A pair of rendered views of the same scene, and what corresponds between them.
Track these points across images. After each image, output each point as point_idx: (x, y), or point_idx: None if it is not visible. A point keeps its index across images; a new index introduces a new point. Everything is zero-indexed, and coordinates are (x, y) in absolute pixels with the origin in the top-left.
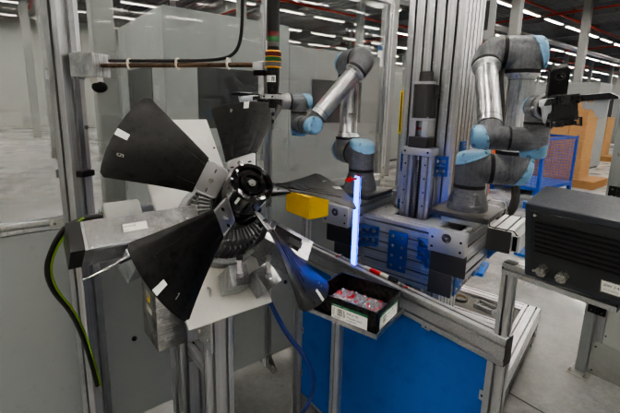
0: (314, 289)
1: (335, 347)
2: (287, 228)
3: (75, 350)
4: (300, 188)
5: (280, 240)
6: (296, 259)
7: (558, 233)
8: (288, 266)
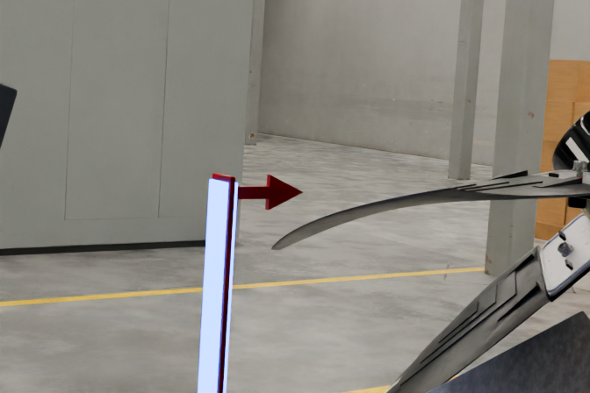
0: (406, 373)
1: None
2: (522, 341)
3: None
4: (486, 181)
5: (508, 283)
6: (459, 328)
7: None
8: (471, 301)
